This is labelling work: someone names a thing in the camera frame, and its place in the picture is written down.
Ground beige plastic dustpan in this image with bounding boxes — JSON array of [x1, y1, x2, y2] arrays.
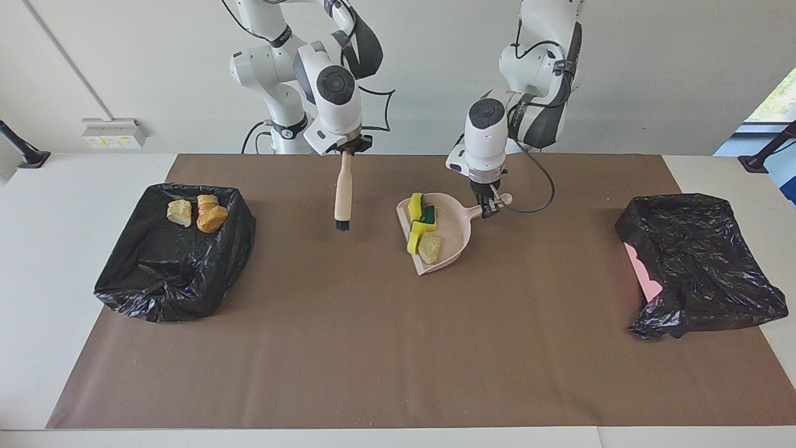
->
[[396, 192, 514, 276]]

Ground striped orange croissant toy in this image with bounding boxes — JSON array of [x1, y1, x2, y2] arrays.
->
[[419, 234, 443, 265]]

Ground brown bread roll toy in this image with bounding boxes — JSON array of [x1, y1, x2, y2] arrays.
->
[[197, 205, 229, 234]]

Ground pink plastic bin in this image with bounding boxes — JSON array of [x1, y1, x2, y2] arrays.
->
[[624, 243, 664, 303]]

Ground black plastic trash bag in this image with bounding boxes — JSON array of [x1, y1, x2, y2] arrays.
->
[[615, 193, 789, 340]]

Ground left black-bagged bin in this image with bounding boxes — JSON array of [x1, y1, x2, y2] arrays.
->
[[94, 183, 257, 323]]

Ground brown paper table mat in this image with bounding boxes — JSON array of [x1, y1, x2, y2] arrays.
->
[[47, 154, 796, 430]]

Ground black stand with clamp foot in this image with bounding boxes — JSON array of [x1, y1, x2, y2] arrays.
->
[[0, 118, 52, 169], [738, 120, 796, 174]]

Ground window with green view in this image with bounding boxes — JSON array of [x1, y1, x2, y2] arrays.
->
[[743, 65, 796, 125]]

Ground black left arm wrist cable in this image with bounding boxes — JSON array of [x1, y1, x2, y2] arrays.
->
[[501, 152, 555, 215]]

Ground black right arm base cable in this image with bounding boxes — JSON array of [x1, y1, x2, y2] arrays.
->
[[241, 121, 274, 154]]

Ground white wall socket box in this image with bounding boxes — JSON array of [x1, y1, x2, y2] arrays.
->
[[82, 118, 149, 149]]

